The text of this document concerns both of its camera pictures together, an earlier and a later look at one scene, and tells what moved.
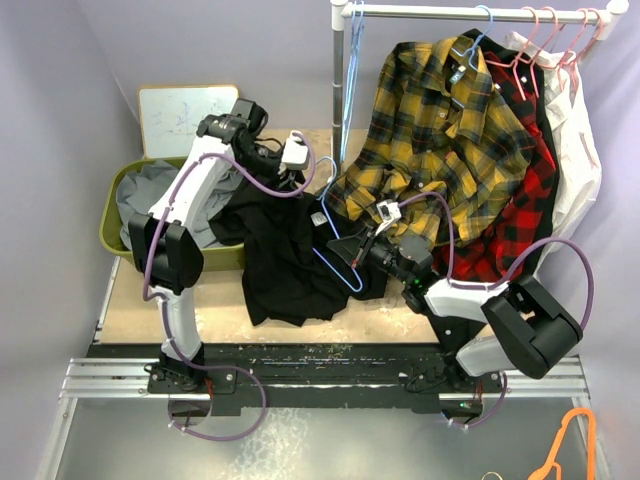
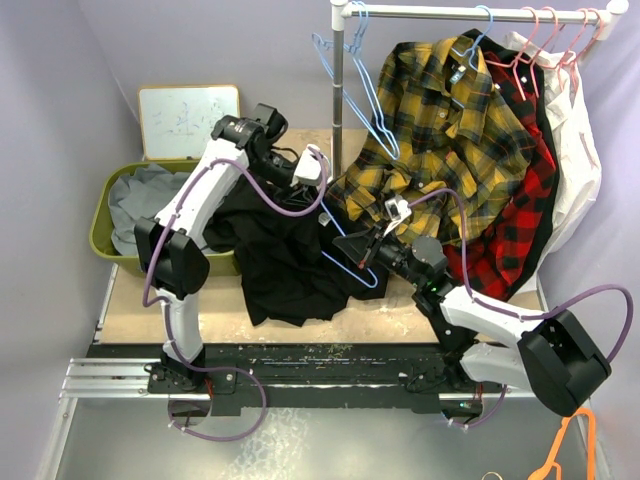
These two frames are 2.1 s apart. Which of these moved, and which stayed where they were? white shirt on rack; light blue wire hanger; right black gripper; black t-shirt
Moved: light blue wire hanger
Stayed: right black gripper; white shirt on rack; black t-shirt
